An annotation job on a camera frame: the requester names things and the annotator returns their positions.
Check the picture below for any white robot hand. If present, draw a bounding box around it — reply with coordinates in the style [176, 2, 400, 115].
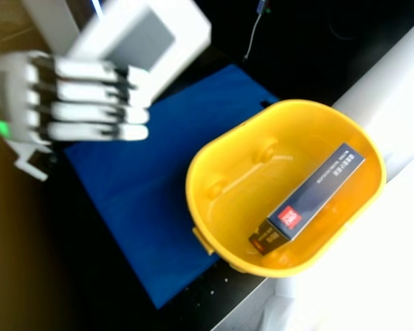
[0, 50, 150, 146]

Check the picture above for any white box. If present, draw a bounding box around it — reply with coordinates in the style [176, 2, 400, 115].
[65, 0, 213, 101]

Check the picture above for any calculator box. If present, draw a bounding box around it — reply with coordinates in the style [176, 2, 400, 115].
[248, 143, 367, 257]

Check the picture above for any white column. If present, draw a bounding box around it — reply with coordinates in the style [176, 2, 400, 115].
[21, 0, 104, 56]

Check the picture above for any blue mat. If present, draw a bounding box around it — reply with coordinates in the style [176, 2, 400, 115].
[62, 63, 280, 310]

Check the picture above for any yellow plastic bin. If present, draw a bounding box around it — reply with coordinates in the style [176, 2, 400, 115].
[185, 99, 387, 279]

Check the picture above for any white robot body shell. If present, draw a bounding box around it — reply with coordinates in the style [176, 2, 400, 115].
[258, 10, 414, 331]

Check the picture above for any thin grey cable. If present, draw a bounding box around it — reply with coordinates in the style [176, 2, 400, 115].
[243, 0, 272, 61]

